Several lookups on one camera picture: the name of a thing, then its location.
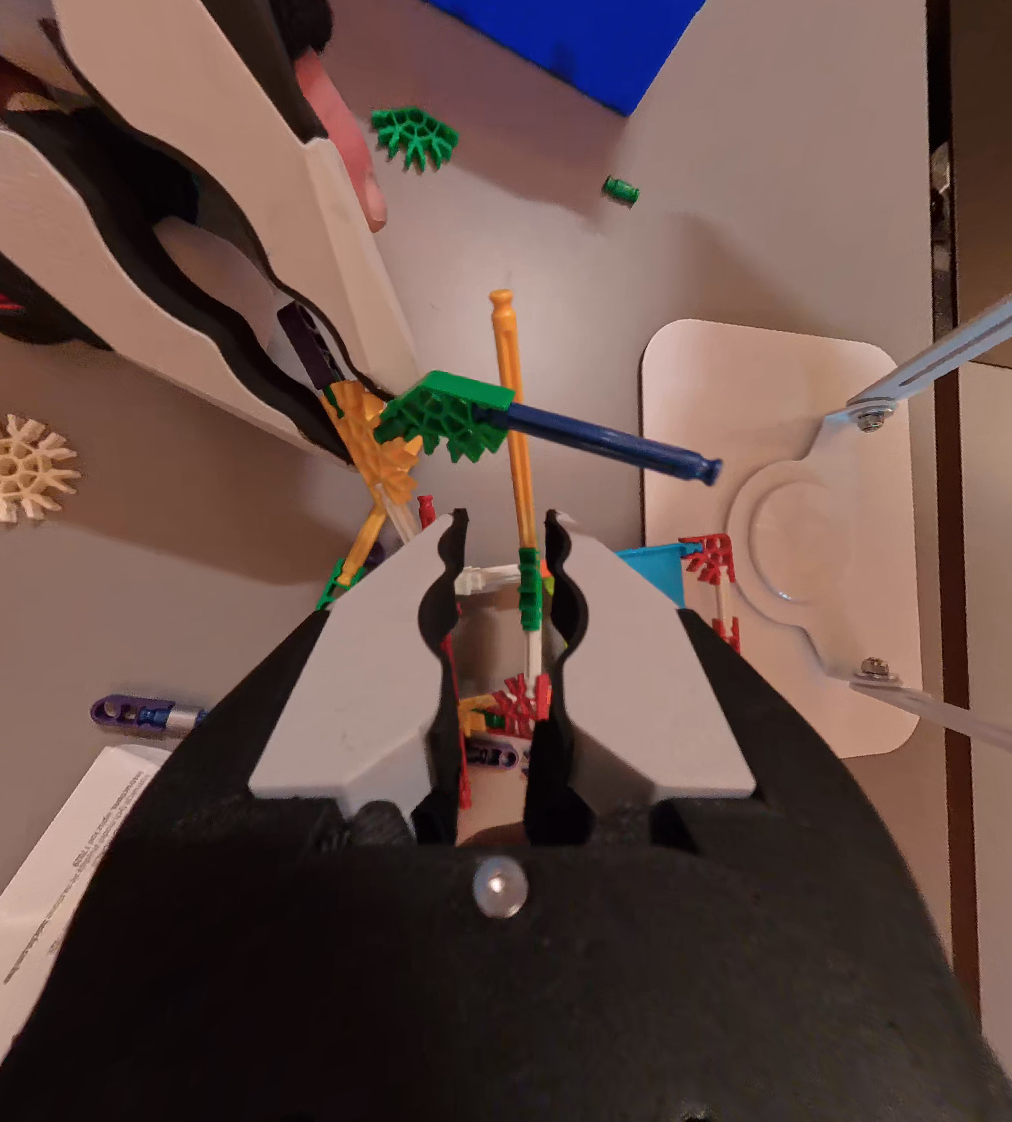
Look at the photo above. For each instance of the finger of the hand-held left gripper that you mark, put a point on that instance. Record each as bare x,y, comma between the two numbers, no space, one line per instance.
50,237
208,88

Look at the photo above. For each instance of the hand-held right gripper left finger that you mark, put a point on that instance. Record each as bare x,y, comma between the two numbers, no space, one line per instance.
357,701

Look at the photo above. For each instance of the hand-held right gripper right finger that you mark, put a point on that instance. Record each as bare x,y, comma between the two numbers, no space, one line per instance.
655,701

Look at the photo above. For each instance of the colourful toy construction model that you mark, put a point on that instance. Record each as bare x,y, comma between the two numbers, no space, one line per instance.
445,412

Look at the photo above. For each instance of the person's left hand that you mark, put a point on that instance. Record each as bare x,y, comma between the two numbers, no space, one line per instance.
348,140

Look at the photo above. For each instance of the black wheel red hub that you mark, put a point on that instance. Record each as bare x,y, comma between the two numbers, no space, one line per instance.
33,315

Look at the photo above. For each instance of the loose green fan connector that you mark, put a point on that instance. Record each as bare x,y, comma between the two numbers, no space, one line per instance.
418,136

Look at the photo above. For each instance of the blue rod cross assembly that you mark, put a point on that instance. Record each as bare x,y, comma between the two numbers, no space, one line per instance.
142,712

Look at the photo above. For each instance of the clear suction dome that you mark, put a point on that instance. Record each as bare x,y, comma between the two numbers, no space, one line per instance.
800,539

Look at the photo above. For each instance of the white snowflake connector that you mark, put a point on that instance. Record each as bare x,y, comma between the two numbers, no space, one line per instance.
6,469

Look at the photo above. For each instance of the blue plastic bin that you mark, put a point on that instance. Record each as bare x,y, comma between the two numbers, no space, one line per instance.
576,44

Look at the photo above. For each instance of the small green clip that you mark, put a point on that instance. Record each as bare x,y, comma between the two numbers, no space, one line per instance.
622,189

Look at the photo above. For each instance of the instruction booklet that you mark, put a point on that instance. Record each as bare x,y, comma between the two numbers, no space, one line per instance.
33,876

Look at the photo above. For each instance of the dark rectangular plate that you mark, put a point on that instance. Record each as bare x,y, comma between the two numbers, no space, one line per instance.
1005,175

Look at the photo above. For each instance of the white mount bracket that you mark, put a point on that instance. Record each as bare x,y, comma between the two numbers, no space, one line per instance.
856,543

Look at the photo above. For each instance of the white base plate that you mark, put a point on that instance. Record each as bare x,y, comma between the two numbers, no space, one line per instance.
734,377

